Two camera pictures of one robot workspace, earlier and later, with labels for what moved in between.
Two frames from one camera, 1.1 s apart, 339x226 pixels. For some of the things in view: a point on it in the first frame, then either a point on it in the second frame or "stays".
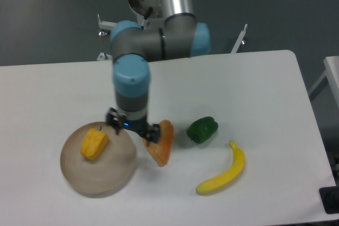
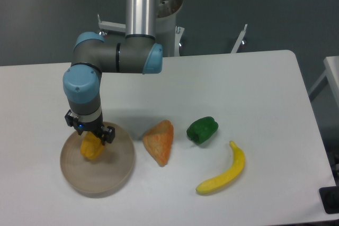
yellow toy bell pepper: x=94 y=142 stays
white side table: x=331 y=72 stays
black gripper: x=115 y=119 to x=106 y=134
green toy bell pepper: x=202 y=129 stays
